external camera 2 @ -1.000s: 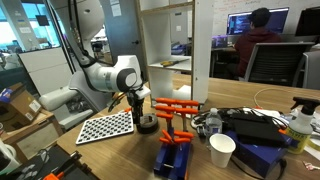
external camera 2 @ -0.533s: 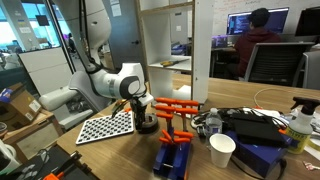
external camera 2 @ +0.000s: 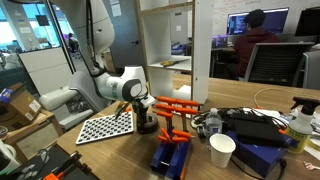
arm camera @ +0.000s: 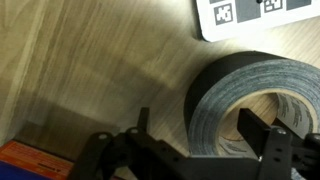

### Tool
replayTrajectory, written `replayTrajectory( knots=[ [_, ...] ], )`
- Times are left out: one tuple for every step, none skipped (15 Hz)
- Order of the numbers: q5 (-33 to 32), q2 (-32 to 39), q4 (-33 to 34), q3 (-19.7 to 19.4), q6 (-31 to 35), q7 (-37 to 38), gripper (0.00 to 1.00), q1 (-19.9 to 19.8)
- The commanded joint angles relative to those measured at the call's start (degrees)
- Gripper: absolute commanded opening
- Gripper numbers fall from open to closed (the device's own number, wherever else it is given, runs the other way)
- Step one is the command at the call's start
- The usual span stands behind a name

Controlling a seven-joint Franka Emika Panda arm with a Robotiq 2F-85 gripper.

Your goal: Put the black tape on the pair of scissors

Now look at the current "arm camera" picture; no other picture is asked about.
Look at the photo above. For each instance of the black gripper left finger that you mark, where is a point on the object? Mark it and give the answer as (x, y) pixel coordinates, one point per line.
(133, 156)

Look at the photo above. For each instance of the black tape roll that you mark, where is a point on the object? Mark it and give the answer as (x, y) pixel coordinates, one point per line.
(213, 96)

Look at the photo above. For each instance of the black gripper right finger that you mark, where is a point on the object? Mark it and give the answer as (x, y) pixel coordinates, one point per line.
(276, 153)

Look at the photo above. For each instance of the black white calibration board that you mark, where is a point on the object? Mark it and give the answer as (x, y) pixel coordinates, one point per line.
(256, 16)

